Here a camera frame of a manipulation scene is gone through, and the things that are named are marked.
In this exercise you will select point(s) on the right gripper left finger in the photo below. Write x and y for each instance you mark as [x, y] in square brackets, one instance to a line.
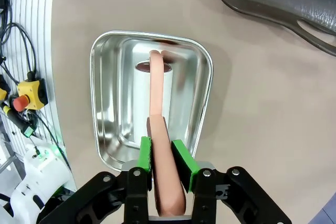
[136, 195]

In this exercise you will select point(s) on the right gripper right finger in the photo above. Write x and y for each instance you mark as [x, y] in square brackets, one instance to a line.
[210, 200]

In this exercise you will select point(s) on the pink lint roller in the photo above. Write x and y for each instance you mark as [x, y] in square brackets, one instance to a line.
[157, 90]

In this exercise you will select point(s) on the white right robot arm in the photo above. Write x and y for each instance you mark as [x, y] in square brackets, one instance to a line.
[39, 182]

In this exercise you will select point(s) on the stainless steel rectangular tray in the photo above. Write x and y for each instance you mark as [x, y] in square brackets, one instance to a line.
[110, 103]

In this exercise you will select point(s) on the yellow emergency stop box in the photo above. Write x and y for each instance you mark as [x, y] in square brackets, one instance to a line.
[2, 94]
[31, 90]

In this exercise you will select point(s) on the ribbed aluminium mounting rail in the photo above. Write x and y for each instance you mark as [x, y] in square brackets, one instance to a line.
[39, 24]

